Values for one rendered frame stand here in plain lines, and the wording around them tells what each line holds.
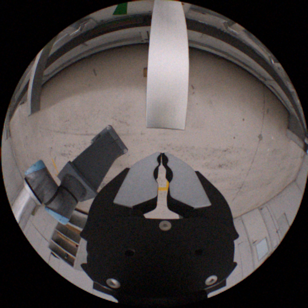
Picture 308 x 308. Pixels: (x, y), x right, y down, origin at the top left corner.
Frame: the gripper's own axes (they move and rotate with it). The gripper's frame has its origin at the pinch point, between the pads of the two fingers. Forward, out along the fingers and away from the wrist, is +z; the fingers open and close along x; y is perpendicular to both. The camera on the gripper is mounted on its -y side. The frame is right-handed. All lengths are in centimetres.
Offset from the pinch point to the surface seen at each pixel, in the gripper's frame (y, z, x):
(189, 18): -35.8, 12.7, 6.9
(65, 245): 239, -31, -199
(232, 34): -35.9, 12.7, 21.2
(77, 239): 237, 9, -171
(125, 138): 30, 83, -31
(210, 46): -62, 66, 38
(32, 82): -14.6, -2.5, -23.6
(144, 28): -40.1, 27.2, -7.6
